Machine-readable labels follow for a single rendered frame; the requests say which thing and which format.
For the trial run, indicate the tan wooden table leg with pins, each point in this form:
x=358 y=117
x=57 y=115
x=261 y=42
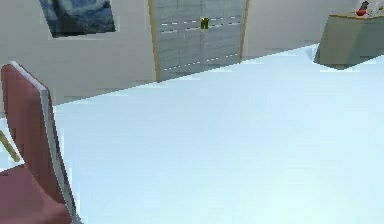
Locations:
x=8 y=146

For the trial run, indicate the dark red chair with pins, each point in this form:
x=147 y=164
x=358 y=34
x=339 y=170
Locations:
x=23 y=120

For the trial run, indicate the red round object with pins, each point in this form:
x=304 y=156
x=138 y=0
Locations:
x=361 y=12

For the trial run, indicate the olive green cabinet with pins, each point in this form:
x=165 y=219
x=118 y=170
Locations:
x=350 y=40

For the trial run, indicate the grey room door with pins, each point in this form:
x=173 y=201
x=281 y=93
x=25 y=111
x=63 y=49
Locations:
x=196 y=43

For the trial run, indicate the blue framed wall picture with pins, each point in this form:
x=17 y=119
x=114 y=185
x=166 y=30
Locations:
x=80 y=15

